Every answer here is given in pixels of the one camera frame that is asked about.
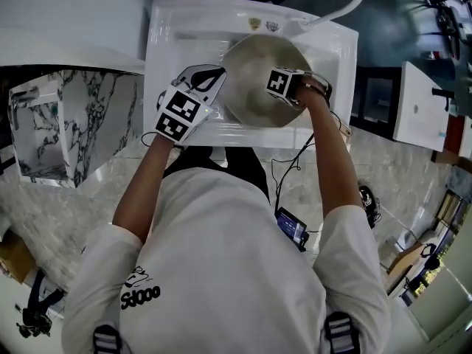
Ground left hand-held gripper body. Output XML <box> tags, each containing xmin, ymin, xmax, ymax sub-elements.
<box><xmin>153</xmin><ymin>63</ymin><xmax>227</xmax><ymax>147</ymax></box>

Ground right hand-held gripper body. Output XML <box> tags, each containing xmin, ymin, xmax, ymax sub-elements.
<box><xmin>264</xmin><ymin>66</ymin><xmax>333</xmax><ymax>108</ymax></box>

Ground silver metal pan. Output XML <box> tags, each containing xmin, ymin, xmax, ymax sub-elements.
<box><xmin>220</xmin><ymin>34</ymin><xmax>354</xmax><ymax>139</ymax></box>

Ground person's left forearm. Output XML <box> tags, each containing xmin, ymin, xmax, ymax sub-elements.
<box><xmin>111</xmin><ymin>133</ymin><xmax>182</xmax><ymax>245</ymax></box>

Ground person's right forearm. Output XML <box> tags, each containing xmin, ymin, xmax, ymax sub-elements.
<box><xmin>294</xmin><ymin>85</ymin><xmax>365</xmax><ymax>221</ymax></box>

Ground person's black trousers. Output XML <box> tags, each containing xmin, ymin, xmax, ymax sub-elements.
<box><xmin>162</xmin><ymin>145</ymin><xmax>272</xmax><ymax>203</ymax></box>

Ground marble patterned washbasin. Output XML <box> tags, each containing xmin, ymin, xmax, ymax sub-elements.
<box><xmin>7</xmin><ymin>69</ymin><xmax>145</xmax><ymax>190</ymax></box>

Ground white ceramic sink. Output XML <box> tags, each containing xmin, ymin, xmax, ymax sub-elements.
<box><xmin>142</xmin><ymin>0</ymin><xmax>359</xmax><ymax>150</ymax></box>

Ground black framed cabinet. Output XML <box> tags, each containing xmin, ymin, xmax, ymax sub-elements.
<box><xmin>350</xmin><ymin>66</ymin><xmax>402</xmax><ymax>140</ymax></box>

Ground white curved faucet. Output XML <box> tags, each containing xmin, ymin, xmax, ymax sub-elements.
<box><xmin>294</xmin><ymin>0</ymin><xmax>372</xmax><ymax>28</ymax></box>

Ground white washbasin with black tap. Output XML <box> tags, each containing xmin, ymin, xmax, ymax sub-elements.
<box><xmin>392</xmin><ymin>60</ymin><xmax>457</xmax><ymax>153</ymax></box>

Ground black phone with lit screen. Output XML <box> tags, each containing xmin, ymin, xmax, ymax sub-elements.
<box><xmin>275</xmin><ymin>206</ymin><xmax>310</xmax><ymax>253</ymax></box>

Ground black shoe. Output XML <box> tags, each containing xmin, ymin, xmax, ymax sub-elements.
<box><xmin>358</xmin><ymin>184</ymin><xmax>381</xmax><ymax>229</ymax></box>

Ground person's white printed t-shirt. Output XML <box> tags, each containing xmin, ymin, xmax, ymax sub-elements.
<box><xmin>61</xmin><ymin>167</ymin><xmax>392</xmax><ymax>354</ymax></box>

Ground brown cardboard box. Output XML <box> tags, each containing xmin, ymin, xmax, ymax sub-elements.
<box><xmin>0</xmin><ymin>229</ymin><xmax>38</xmax><ymax>284</ymax></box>

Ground black tripod equipment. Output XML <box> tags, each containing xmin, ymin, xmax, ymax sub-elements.
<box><xmin>15</xmin><ymin>269</ymin><xmax>66</xmax><ymax>339</ymax></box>

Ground black cable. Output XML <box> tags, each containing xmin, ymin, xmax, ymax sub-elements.
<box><xmin>271</xmin><ymin>131</ymin><xmax>319</xmax><ymax>213</ymax></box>

